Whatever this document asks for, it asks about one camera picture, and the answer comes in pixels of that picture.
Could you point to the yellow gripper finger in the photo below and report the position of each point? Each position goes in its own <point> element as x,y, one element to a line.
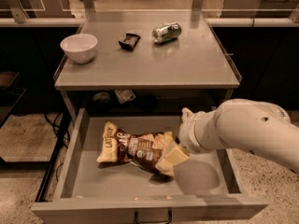
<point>186,113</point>
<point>174,155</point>

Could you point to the brown chip bag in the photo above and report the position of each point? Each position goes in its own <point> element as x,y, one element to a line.
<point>143,150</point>

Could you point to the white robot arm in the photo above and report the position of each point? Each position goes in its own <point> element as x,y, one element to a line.
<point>261,128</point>

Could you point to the grey open drawer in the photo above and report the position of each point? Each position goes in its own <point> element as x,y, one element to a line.
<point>205,187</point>

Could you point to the white label packet under counter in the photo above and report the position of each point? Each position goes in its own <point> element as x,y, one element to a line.
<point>125,96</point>

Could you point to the grey counter cabinet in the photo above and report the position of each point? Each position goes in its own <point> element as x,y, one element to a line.
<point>194,61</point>

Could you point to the dark round object under counter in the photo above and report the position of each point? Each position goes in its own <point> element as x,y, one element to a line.
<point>101,98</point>

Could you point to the green soda can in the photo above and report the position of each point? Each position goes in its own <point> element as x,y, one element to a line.
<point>166,32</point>

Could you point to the small black snack packet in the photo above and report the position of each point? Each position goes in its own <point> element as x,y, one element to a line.
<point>130,41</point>

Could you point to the white bowl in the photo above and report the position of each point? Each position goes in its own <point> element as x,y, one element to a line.
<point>80,48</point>

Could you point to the black drawer handle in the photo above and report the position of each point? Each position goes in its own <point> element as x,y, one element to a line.
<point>144,218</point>

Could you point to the white rail behind counter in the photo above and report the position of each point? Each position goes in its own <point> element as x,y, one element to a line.
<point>42,22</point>

